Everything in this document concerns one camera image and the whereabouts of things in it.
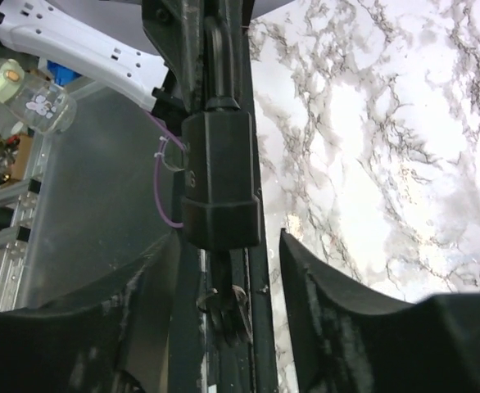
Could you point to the black padlock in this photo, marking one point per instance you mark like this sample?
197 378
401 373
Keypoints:
220 209

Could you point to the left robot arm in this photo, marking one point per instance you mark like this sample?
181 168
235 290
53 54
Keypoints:
41 29

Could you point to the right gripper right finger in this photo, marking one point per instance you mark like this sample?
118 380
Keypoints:
347 337

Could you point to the clear bunny glass jar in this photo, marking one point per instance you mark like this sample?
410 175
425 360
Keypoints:
42 105

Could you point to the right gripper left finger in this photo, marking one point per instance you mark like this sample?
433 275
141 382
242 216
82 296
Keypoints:
109 336

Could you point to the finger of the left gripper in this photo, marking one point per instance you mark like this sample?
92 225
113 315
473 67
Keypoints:
175 28
242 53

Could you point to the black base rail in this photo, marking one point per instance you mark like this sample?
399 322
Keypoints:
248 367

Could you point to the black-headed keys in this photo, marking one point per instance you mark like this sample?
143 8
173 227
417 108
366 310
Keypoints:
226 303

